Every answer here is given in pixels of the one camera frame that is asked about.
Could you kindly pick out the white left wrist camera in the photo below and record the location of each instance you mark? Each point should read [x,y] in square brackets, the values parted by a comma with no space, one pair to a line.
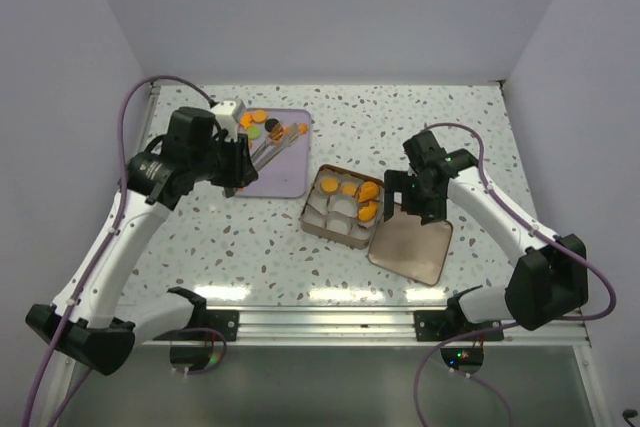
[229,113]

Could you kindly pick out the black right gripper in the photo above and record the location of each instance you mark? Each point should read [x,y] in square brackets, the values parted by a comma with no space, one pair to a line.
[399,180]

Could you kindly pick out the orange round cookie large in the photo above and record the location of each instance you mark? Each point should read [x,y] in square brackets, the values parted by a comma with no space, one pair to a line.
[368,191]

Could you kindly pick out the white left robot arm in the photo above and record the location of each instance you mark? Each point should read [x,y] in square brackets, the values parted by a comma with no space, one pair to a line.
[199,145]

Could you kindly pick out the orange animal shaped cookie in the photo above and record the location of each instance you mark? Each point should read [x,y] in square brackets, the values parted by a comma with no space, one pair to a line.
[370,206]

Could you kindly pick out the gold cookie tin base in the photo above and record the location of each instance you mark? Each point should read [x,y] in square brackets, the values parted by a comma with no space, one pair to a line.
[334,217]

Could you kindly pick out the green round cookie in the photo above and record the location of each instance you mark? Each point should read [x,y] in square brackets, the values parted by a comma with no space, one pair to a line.
[254,132]

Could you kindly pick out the orange round biscuit cookie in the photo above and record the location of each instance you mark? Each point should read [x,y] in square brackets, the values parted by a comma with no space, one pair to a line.
[329,185]

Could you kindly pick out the brown round cookie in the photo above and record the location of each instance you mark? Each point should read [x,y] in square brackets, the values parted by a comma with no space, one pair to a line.
[276,135]

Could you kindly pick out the lilac plastic tray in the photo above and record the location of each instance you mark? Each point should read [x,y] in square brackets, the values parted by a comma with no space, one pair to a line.
[287,175]

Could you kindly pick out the orange ridged cookie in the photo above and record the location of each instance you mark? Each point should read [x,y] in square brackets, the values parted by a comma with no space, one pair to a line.
[366,216]

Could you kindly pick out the aluminium mounting rail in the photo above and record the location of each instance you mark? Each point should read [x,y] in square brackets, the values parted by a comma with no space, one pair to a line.
[368,326]

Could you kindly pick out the metal tongs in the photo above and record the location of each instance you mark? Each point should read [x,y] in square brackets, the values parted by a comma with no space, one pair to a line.
[268,150]

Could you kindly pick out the orange star cookie top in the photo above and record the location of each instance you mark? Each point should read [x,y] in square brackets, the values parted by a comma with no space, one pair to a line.
[246,121]

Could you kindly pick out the black round cookie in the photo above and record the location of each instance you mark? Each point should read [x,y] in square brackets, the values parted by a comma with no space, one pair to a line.
[271,124]

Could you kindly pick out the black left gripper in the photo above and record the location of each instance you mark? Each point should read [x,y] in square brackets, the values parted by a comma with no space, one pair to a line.
[242,172]

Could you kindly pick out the orange flower cookie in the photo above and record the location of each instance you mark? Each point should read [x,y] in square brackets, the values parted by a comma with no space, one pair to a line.
[349,189]

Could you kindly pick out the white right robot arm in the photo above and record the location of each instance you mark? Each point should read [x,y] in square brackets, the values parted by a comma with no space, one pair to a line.
[549,279]

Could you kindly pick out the gold cookie tin lid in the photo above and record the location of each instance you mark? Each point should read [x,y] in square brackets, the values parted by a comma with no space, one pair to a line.
[404,246]

